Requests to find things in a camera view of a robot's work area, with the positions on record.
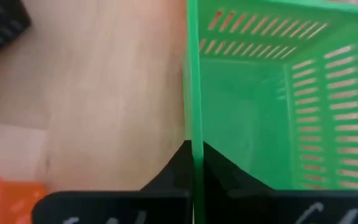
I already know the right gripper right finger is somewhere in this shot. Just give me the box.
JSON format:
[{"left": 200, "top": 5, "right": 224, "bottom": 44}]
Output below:
[{"left": 203, "top": 141, "right": 358, "bottom": 224}]

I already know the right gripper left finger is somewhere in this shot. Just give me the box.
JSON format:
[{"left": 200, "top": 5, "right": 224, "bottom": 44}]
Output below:
[{"left": 31, "top": 140, "right": 194, "bottom": 224}]

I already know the green slotted plastic basket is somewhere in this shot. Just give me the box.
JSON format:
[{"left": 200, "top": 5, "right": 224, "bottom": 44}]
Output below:
[{"left": 183, "top": 0, "right": 358, "bottom": 224}]

